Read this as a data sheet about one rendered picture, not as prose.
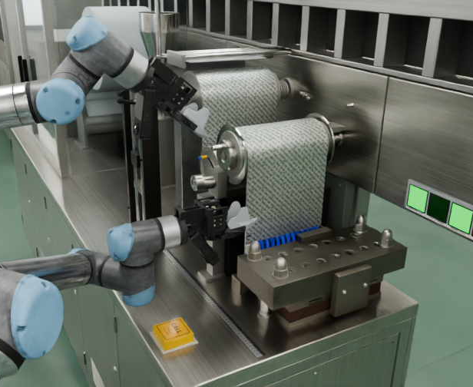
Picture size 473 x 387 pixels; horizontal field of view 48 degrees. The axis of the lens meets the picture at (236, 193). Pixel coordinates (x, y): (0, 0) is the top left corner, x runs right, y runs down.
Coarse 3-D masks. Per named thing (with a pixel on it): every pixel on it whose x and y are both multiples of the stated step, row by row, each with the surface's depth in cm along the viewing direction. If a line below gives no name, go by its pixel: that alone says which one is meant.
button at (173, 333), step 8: (176, 320) 121; (160, 328) 118; (168, 328) 118; (176, 328) 118; (184, 328) 118; (160, 336) 115; (168, 336) 115; (176, 336) 115; (184, 336) 116; (192, 336) 117; (160, 344) 116; (168, 344) 114; (176, 344) 115; (184, 344) 116
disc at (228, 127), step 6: (228, 126) 127; (234, 126) 125; (222, 132) 130; (234, 132) 125; (240, 138) 123; (240, 144) 123; (246, 156) 122; (246, 162) 123; (246, 168) 124; (240, 174) 126; (228, 180) 132; (234, 180) 129; (240, 180) 126
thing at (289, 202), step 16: (272, 176) 129; (288, 176) 132; (304, 176) 134; (320, 176) 137; (256, 192) 129; (272, 192) 131; (288, 192) 134; (304, 192) 136; (320, 192) 139; (256, 208) 130; (272, 208) 133; (288, 208) 135; (304, 208) 138; (320, 208) 141; (256, 224) 132; (272, 224) 135; (288, 224) 137; (304, 224) 140; (320, 224) 143; (256, 240) 134
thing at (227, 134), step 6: (228, 132) 127; (222, 138) 130; (228, 138) 128; (234, 138) 125; (234, 144) 125; (240, 150) 124; (240, 156) 124; (240, 162) 124; (240, 168) 125; (228, 174) 131; (234, 174) 128
